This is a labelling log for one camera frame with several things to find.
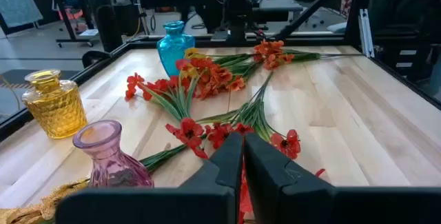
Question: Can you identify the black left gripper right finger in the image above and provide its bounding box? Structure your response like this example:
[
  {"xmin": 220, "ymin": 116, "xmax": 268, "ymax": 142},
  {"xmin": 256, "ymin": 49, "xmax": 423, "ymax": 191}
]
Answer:
[{"xmin": 244, "ymin": 132, "xmax": 441, "ymax": 224}]

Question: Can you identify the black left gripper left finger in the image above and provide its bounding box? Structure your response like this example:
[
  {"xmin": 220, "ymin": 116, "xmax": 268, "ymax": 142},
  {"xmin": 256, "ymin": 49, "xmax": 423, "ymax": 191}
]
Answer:
[{"xmin": 54, "ymin": 131, "xmax": 244, "ymax": 224}]

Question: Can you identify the red artificial flower bunch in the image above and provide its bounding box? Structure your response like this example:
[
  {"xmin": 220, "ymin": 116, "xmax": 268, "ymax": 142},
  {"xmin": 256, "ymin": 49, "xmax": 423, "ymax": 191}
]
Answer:
[
  {"xmin": 124, "ymin": 72, "xmax": 203, "ymax": 121},
  {"xmin": 164, "ymin": 72, "xmax": 302, "ymax": 161},
  {"xmin": 237, "ymin": 163, "xmax": 327, "ymax": 224}
]

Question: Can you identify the orange artificial flower bunch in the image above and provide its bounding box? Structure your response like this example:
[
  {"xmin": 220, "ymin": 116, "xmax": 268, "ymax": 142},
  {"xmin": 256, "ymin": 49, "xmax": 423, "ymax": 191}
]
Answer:
[
  {"xmin": 252, "ymin": 39, "xmax": 365, "ymax": 72},
  {"xmin": 174, "ymin": 53, "xmax": 266, "ymax": 101}
]

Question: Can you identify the yellow artificial flower bunch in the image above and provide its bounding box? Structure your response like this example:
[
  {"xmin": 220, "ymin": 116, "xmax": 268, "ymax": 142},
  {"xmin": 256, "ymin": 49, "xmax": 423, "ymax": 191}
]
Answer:
[
  {"xmin": 0, "ymin": 143, "xmax": 189, "ymax": 224},
  {"xmin": 183, "ymin": 47, "xmax": 208, "ymax": 61}
]

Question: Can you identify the blue glass vase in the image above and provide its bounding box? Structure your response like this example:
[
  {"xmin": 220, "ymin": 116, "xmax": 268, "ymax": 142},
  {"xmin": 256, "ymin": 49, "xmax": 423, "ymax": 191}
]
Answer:
[{"xmin": 156, "ymin": 20, "xmax": 196, "ymax": 77}]

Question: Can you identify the pink glass vase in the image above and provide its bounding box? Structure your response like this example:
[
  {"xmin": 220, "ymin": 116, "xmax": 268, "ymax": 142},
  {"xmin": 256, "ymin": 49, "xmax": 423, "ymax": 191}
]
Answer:
[{"xmin": 72, "ymin": 119, "xmax": 155, "ymax": 188}]

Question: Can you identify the yellow glass vase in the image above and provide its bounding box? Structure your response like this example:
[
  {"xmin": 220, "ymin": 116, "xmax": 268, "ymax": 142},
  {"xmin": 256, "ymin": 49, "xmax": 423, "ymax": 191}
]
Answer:
[{"xmin": 21, "ymin": 68, "xmax": 88, "ymax": 140}]

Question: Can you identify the black tower fan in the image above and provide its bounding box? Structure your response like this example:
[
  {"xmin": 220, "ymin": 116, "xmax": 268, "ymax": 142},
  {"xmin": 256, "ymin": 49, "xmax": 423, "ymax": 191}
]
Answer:
[{"xmin": 81, "ymin": 0, "xmax": 124, "ymax": 69}]

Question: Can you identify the black drawer cabinet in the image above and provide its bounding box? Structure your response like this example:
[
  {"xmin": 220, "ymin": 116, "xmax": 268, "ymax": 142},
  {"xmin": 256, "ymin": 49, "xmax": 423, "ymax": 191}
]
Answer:
[{"xmin": 375, "ymin": 27, "xmax": 441, "ymax": 96}]

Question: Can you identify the teal board panel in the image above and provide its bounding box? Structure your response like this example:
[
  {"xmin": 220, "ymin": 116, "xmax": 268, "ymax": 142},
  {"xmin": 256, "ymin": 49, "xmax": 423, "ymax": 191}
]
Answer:
[{"xmin": 0, "ymin": 0, "xmax": 44, "ymax": 29}]

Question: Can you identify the black metal table frame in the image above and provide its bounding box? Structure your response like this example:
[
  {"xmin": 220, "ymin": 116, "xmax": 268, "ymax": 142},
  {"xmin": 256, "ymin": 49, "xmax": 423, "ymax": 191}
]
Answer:
[{"xmin": 0, "ymin": 0, "xmax": 441, "ymax": 143}]

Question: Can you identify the white metal bracket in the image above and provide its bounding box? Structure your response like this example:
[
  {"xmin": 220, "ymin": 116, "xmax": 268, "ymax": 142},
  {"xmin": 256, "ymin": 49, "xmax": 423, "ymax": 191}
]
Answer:
[{"xmin": 358, "ymin": 8, "xmax": 376, "ymax": 59}]

